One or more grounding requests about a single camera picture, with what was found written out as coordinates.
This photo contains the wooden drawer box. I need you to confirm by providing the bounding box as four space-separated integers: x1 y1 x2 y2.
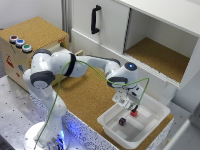
0 16 71 92

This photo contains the blue button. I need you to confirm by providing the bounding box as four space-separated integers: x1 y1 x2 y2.
15 38 26 48

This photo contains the red button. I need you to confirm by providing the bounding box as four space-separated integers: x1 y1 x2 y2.
8 34 19 44

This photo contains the pink block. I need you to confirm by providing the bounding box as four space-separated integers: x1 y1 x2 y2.
130 109 139 118

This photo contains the white sliding door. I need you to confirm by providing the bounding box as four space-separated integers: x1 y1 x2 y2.
71 0 131 55

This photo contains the green cable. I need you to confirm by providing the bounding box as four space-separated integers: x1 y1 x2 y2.
33 59 151 150

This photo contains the purple block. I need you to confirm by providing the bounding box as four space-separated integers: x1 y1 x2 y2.
118 117 128 127

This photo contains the white cabinet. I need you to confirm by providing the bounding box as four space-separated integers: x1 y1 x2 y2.
68 0 200 107

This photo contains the white plastic box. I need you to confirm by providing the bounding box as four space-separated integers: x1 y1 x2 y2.
96 97 172 150

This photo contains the green button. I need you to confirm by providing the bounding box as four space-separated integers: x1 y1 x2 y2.
21 43 34 54

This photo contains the black door handle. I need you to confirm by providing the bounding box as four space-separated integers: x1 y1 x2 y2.
90 4 102 35

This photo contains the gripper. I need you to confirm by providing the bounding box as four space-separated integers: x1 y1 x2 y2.
111 83 143 110

